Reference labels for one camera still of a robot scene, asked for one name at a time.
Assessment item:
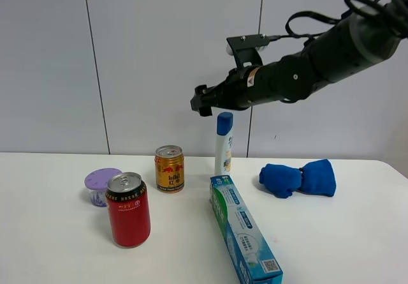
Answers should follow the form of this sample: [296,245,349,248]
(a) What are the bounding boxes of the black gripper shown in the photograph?
[190,66,259,117]

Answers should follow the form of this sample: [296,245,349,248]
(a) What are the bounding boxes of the white shampoo bottle blue cap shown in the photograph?
[214,112,233,176]

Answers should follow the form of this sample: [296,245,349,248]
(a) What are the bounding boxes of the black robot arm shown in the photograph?
[191,0,407,117]

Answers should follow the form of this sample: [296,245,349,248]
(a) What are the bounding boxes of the gold energy drink can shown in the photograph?
[154,145,184,193]

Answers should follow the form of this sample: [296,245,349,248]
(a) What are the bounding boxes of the red soda can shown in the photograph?
[106,172,151,248]

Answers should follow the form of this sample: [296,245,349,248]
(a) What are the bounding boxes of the purple lidded small cup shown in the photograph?
[84,168,122,207]

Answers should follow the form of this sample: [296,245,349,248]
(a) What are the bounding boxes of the blue rolled cloth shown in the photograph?
[259,159,337,198]

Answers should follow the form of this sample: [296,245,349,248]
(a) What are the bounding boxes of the green blue toothpaste box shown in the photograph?
[210,175,283,284]

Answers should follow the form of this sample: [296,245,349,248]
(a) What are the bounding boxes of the wrist camera with black bracket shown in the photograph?
[226,34,270,70]

